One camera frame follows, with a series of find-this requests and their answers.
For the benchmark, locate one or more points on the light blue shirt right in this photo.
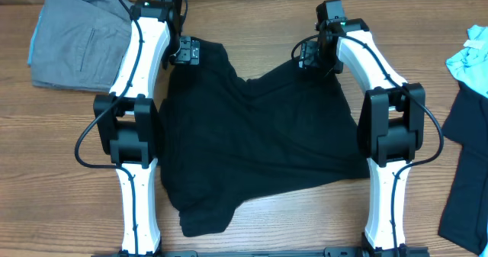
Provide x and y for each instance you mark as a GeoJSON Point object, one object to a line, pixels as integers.
{"type": "Point", "coordinates": [469, 65]}

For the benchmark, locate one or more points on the black garment at right edge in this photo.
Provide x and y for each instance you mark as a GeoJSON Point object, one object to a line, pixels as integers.
{"type": "Point", "coordinates": [464, 219]}

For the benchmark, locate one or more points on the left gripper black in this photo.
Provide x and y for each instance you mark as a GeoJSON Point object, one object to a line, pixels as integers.
{"type": "Point", "coordinates": [189, 52]}

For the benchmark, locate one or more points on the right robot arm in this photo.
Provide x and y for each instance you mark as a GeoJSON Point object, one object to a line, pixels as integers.
{"type": "Point", "coordinates": [390, 127]}

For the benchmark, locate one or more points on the folded grey trousers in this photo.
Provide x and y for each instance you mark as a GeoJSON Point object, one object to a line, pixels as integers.
{"type": "Point", "coordinates": [80, 44]}

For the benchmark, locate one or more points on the black Sydrogen t-shirt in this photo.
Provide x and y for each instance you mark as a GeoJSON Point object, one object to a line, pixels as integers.
{"type": "Point", "coordinates": [229, 140]}

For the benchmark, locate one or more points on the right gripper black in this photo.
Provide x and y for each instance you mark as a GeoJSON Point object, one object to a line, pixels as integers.
{"type": "Point", "coordinates": [308, 57]}

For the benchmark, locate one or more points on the folded light blue garment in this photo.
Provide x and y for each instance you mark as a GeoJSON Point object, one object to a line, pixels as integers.
{"type": "Point", "coordinates": [32, 42]}

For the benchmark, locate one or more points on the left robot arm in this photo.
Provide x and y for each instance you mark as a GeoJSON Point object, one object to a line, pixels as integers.
{"type": "Point", "coordinates": [127, 119]}

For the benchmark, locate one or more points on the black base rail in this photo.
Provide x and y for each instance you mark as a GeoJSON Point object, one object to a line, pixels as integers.
{"type": "Point", "coordinates": [327, 252]}

